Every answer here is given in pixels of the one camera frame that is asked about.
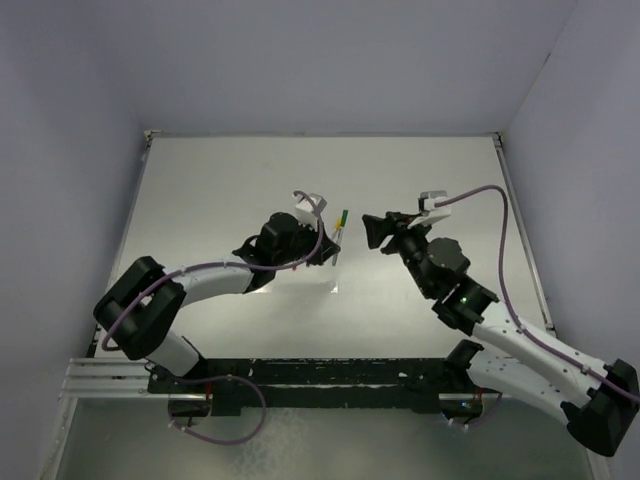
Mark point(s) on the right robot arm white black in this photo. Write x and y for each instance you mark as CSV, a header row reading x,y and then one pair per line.
x,y
597,401

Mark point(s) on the aluminium rail front edge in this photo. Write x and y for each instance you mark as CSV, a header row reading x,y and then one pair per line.
x,y
105,378

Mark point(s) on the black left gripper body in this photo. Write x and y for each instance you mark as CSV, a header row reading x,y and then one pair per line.
x,y
303,242

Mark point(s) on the aluminium rail right table edge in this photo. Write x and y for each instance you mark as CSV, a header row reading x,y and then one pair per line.
x,y
546,316

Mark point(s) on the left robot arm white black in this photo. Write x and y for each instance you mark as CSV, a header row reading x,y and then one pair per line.
x,y
138,312

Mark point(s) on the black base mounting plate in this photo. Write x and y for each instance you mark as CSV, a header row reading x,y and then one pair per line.
x,y
420,385

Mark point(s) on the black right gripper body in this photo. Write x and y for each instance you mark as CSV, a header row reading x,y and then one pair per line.
x,y
410,244

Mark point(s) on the green pen cap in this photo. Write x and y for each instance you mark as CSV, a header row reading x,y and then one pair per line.
x,y
343,219

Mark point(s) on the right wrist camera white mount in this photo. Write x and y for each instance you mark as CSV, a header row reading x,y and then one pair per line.
x,y
430,211

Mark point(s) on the green marker pen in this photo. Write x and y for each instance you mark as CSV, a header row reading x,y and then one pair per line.
x,y
337,238

